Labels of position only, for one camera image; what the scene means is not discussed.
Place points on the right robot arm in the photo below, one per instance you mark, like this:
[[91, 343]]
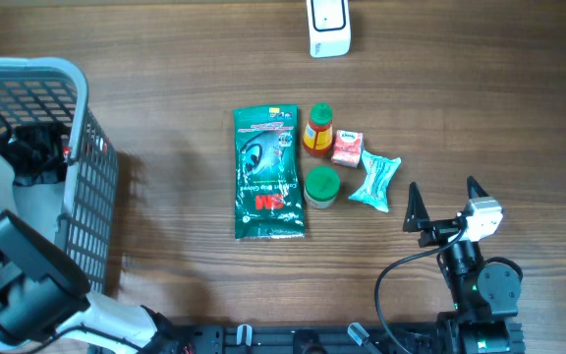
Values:
[[485, 292]]

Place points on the red bottle green cap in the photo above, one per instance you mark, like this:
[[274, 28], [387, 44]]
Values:
[[318, 134]]

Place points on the white barcode scanner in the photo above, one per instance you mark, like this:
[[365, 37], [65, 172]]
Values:
[[329, 28]]

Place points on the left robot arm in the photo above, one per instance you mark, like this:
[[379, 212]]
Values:
[[44, 294]]

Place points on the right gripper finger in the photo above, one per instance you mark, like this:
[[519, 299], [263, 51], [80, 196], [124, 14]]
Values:
[[474, 189], [416, 217]]

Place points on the pink tissue pack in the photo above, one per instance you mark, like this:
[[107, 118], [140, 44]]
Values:
[[347, 149]]

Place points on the grey plastic mesh basket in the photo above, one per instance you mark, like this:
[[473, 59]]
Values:
[[54, 90]]

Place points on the light teal packet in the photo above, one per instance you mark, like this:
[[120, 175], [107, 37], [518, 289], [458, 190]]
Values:
[[380, 171]]

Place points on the green 3M gloves packet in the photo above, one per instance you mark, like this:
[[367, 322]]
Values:
[[269, 201]]

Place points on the green lid jar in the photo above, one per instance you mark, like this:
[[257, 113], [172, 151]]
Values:
[[322, 186]]

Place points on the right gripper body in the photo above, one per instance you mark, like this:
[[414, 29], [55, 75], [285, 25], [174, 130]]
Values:
[[437, 232]]

